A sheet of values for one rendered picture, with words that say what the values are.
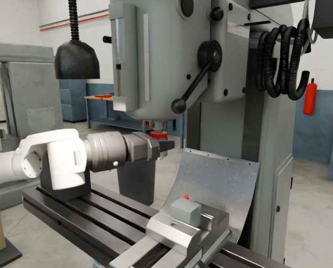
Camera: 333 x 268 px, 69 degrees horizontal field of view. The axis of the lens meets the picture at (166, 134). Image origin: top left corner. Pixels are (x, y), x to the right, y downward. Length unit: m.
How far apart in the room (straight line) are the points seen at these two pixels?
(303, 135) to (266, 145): 3.89
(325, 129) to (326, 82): 0.75
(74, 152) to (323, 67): 4.42
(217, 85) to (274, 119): 0.33
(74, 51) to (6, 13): 9.85
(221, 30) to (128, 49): 0.25
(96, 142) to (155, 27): 0.26
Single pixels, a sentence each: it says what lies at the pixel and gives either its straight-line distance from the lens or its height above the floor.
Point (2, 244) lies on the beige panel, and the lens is 2.56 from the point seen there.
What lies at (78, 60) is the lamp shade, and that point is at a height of 1.43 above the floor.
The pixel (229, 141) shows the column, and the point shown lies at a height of 1.17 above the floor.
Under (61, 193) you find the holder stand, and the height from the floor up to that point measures 0.99.
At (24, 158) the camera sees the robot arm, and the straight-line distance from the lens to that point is 0.58.
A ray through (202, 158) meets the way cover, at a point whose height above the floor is 1.09.
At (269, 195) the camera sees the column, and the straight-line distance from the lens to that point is 1.01.
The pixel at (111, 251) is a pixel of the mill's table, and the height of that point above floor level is 0.95.
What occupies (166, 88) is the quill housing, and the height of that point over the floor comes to 1.39.
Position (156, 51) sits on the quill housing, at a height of 1.46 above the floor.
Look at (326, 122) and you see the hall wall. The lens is 4.73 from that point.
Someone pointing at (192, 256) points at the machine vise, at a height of 1.01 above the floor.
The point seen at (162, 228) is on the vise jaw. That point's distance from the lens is 0.62.
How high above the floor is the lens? 1.41
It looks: 13 degrees down
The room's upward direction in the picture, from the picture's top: straight up
